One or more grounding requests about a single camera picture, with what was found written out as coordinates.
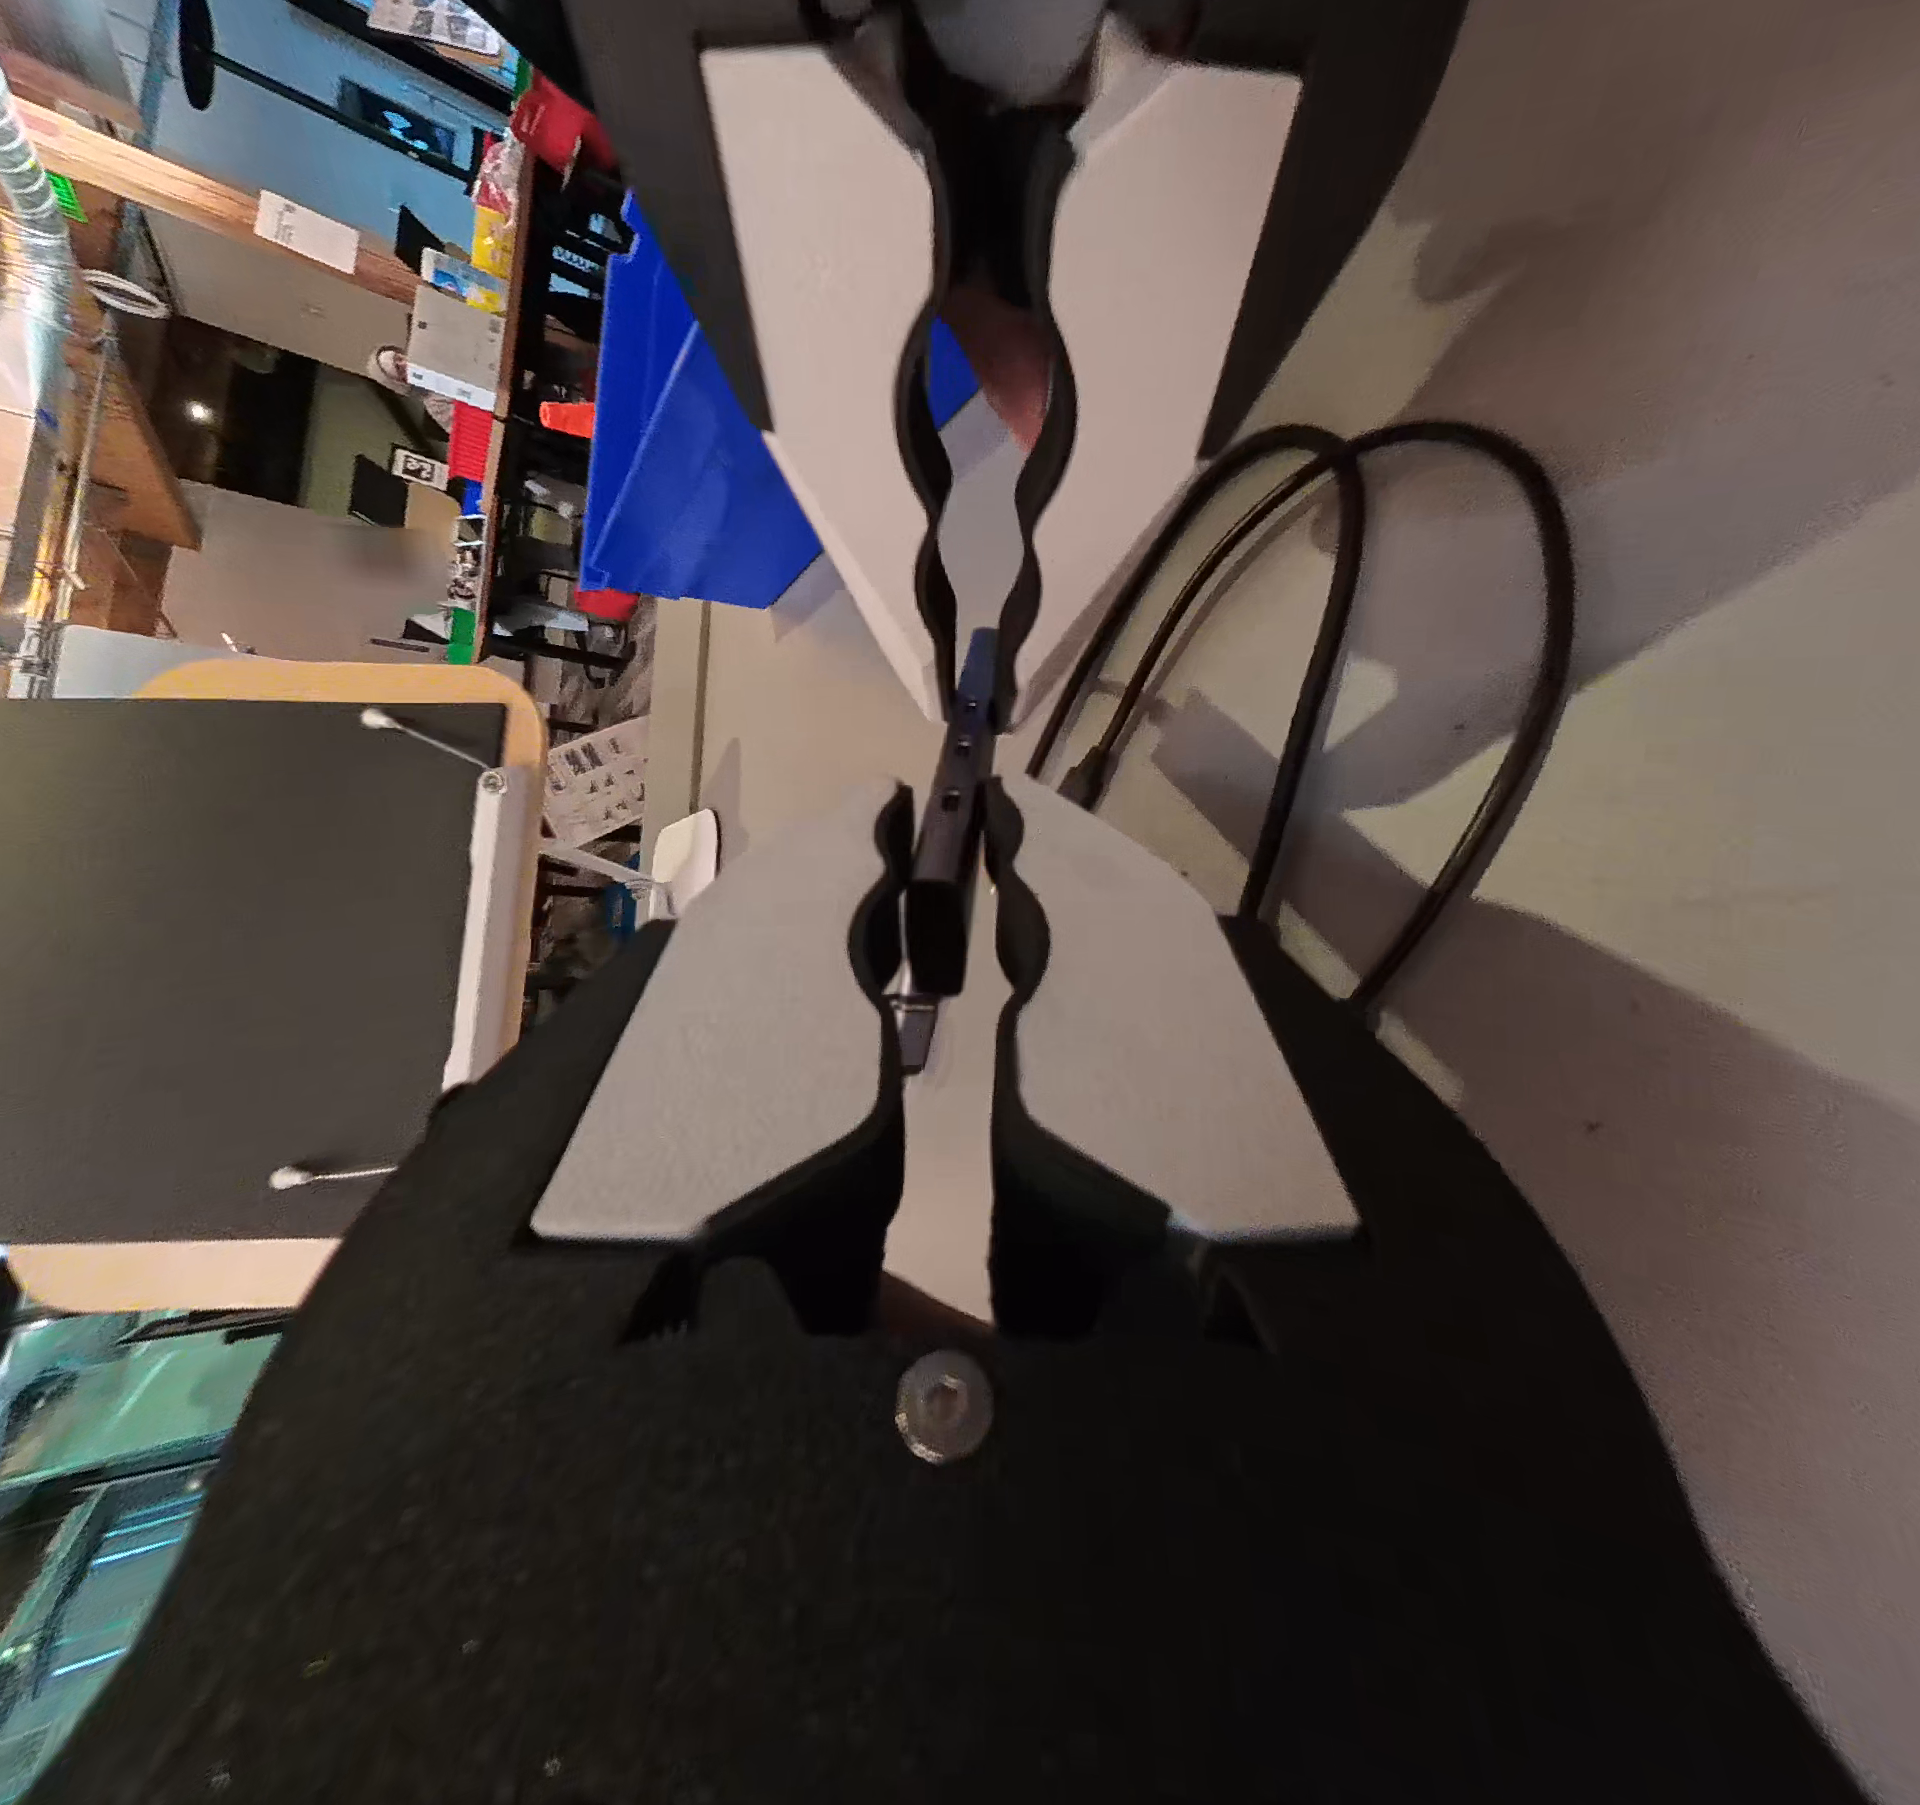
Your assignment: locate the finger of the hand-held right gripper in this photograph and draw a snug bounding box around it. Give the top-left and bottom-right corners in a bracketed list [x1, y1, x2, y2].
[1003, 50, 1303, 730]
[696, 39, 970, 727]

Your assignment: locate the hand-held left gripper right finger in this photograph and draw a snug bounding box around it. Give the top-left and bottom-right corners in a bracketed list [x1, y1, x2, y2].
[979, 774, 1362, 1334]

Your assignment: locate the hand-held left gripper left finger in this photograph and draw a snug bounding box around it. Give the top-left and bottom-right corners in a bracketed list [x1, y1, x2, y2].
[523, 779, 918, 1334]

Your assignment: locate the black cable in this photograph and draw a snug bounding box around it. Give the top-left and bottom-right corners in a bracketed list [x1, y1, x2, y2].
[905, 418, 1576, 1008]

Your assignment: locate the blue storage bin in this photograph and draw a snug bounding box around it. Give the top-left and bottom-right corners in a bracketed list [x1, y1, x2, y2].
[576, 189, 991, 618]

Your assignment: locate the dark USB hub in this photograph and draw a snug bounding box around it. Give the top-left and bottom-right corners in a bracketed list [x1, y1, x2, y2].
[896, 628, 1004, 1076]

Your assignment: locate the grey desk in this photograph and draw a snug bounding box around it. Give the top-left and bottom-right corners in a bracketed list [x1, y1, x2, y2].
[643, 0, 1920, 1805]

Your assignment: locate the person's right hand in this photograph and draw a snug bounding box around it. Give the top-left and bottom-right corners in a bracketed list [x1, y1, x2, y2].
[958, 287, 1053, 449]

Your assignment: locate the printed paper sheet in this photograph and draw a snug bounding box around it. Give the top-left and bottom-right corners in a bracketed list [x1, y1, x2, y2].
[541, 717, 652, 846]

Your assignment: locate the white cardboard box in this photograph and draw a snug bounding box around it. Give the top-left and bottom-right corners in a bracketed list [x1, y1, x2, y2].
[406, 287, 509, 411]

